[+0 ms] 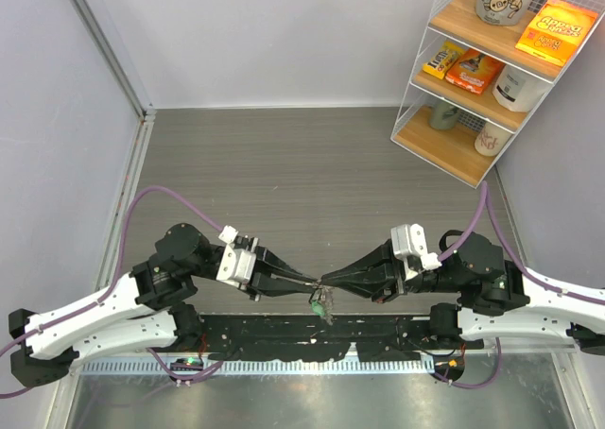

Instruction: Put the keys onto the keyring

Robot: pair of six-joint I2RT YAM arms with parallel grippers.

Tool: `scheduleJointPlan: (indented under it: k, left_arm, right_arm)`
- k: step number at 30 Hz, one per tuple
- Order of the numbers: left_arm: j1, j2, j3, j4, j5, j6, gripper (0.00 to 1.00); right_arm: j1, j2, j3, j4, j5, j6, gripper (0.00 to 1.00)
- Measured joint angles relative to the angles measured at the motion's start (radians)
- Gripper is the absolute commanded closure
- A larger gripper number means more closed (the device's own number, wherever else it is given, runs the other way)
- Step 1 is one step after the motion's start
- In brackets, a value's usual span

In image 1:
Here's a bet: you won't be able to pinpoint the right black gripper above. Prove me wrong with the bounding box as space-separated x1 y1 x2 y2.
321 235 466 301

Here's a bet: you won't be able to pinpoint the silver keys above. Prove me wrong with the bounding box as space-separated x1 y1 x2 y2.
308 283 334 326

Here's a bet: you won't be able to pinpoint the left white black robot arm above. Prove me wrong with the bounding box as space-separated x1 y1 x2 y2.
9 224 316 388

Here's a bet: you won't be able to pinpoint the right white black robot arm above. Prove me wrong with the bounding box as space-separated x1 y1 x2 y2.
320 224 604 355

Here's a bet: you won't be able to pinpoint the grey green cup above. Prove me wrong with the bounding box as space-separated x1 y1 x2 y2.
428 100 460 130

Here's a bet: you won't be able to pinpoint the cream cup red writing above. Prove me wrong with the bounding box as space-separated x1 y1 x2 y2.
475 122 512 157

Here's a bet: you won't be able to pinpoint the orange snack packet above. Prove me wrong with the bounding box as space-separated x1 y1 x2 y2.
445 48 505 95

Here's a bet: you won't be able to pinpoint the white labelled pouch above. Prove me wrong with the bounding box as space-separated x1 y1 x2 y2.
493 65 550 112

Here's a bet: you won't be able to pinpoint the yellow candy packet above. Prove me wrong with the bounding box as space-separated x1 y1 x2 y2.
422 41 465 79

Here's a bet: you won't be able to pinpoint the orange yellow snack box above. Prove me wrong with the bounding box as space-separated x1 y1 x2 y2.
515 0 597 67

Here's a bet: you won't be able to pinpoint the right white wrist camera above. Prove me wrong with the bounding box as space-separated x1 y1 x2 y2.
390 223 441 281

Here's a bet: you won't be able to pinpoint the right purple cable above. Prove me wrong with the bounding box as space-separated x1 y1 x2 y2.
434 180 605 390

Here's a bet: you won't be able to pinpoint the purple cable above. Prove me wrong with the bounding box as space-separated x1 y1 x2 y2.
0 185 228 398
434 180 605 390

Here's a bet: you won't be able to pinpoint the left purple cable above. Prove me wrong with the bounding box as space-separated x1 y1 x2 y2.
0 185 228 398

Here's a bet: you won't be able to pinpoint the white slotted cable duct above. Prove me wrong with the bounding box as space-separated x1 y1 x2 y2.
81 355 434 376

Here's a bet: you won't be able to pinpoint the white wire wooden shelf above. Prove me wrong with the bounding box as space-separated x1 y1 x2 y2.
391 0 604 187

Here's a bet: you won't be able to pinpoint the aluminium frame rail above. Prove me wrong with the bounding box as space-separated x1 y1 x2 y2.
70 0 155 120

